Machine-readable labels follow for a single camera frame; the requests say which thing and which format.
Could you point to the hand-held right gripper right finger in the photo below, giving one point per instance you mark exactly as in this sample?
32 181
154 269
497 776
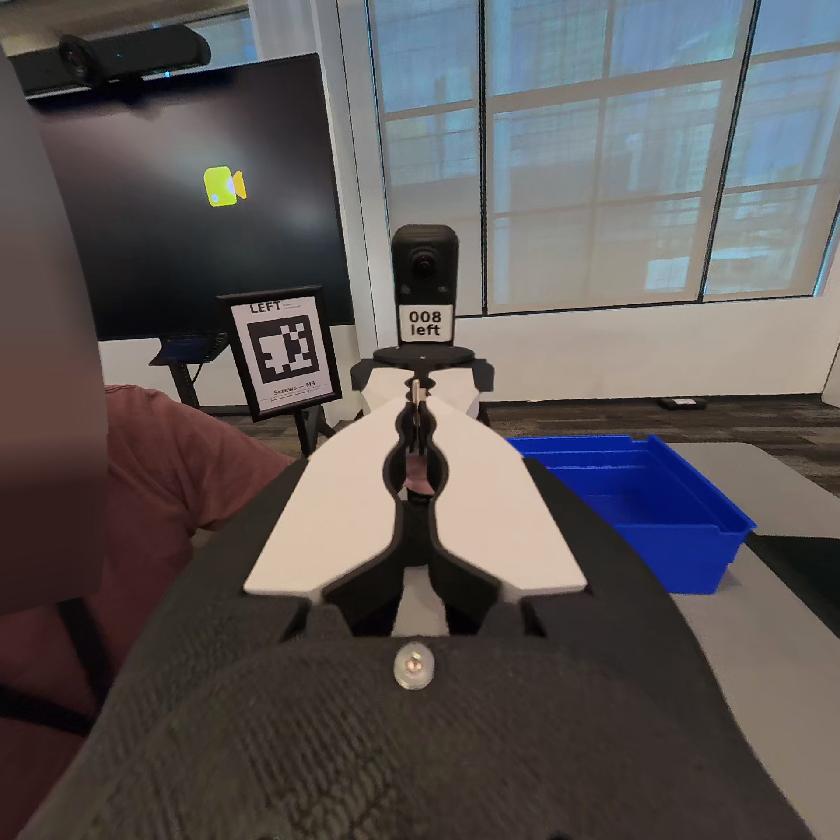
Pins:
505 512

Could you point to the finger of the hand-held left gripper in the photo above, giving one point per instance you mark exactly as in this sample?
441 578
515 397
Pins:
459 390
384 390

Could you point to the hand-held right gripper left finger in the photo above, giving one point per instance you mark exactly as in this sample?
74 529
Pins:
328 512

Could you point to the small metal bolt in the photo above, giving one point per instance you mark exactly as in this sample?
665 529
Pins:
415 390

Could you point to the black sign stand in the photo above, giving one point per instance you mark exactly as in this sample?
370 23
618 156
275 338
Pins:
308 430

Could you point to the framed marker sign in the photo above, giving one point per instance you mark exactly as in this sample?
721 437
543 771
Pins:
285 348

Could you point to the blue plastic bin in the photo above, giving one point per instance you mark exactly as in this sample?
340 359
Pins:
656 525

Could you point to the person in maroon shirt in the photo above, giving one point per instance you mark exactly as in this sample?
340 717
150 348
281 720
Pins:
164 459

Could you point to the large gridded window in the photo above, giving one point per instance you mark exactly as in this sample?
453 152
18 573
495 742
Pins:
590 197

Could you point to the black floor stand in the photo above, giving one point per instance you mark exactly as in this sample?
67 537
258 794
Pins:
180 384

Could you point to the black floor box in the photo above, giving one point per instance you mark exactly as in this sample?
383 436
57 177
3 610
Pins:
682 403

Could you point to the black desk mat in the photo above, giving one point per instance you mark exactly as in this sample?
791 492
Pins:
800 577

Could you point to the large black wall screen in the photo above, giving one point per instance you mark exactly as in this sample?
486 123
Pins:
197 262

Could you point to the black conference camera bar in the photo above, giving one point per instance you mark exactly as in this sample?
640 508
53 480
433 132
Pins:
131 56

